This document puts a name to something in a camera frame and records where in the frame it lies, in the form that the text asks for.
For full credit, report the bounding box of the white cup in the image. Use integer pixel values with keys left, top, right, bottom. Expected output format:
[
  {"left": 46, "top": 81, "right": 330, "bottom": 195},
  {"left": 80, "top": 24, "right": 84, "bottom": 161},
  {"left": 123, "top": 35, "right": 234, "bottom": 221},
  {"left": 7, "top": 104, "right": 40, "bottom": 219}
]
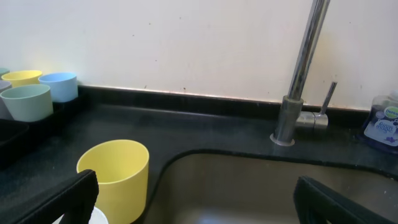
[{"left": 52, "top": 206, "right": 109, "bottom": 224}]

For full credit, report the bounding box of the grey cup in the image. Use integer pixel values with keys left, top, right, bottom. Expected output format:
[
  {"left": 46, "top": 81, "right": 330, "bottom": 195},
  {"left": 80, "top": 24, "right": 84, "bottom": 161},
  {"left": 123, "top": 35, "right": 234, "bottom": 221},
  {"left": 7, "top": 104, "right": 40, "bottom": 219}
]
[{"left": 0, "top": 80, "right": 15, "bottom": 121}]

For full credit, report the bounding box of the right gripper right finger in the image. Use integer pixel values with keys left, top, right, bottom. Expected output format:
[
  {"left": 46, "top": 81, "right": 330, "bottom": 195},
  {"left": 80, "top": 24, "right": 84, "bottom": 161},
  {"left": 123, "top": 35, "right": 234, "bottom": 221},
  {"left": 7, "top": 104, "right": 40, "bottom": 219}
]
[{"left": 293, "top": 175, "right": 396, "bottom": 224}]

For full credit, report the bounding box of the steel tap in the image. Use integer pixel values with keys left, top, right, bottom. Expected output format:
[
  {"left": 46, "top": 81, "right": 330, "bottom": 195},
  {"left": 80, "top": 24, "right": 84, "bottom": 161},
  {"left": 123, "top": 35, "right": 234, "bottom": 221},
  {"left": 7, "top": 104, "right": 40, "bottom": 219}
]
[{"left": 269, "top": 0, "right": 338, "bottom": 147}]

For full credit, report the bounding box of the blue soap bottle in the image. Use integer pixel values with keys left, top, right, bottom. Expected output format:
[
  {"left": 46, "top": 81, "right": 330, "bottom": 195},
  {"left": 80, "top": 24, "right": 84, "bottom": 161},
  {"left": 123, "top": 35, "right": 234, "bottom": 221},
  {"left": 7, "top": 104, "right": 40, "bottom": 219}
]
[{"left": 357, "top": 90, "right": 398, "bottom": 155}]

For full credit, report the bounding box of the steel sink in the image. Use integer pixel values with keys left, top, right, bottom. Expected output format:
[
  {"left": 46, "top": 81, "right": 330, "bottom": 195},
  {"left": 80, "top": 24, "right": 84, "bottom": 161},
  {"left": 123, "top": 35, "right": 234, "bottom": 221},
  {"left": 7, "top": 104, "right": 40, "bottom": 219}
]
[{"left": 141, "top": 150, "right": 398, "bottom": 224}]

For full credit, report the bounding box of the black tray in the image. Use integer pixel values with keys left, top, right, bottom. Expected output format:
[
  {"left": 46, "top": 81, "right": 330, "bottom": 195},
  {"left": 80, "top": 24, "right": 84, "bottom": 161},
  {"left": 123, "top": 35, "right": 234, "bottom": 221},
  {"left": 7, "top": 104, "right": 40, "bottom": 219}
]
[{"left": 0, "top": 93, "right": 90, "bottom": 170}]

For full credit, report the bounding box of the yellow cup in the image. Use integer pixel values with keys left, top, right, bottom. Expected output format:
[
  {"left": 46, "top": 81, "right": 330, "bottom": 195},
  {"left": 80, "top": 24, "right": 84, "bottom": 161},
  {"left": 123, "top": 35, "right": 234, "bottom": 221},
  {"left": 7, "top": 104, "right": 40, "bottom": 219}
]
[
  {"left": 76, "top": 139, "right": 150, "bottom": 224},
  {"left": 1, "top": 70, "right": 44, "bottom": 88}
]

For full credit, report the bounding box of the blue cup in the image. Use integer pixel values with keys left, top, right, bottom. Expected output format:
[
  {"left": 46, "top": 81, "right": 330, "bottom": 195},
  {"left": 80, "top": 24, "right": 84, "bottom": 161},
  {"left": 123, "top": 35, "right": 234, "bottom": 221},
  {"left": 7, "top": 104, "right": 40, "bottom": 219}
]
[{"left": 38, "top": 72, "right": 79, "bottom": 103}]

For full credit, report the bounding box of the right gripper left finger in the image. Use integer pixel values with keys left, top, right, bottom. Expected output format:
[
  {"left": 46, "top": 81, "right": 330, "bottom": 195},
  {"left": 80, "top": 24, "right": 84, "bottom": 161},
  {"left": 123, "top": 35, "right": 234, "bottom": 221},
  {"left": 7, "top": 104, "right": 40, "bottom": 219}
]
[{"left": 15, "top": 169, "right": 100, "bottom": 224}]

